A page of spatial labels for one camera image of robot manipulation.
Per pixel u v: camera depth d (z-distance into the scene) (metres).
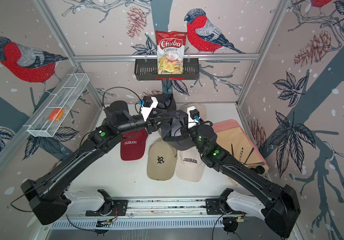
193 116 0.54
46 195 0.38
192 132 0.61
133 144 0.90
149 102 0.49
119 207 0.73
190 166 0.85
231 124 1.07
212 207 0.73
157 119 0.54
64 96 0.84
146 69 0.95
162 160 0.83
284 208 0.38
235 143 0.96
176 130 0.71
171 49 0.85
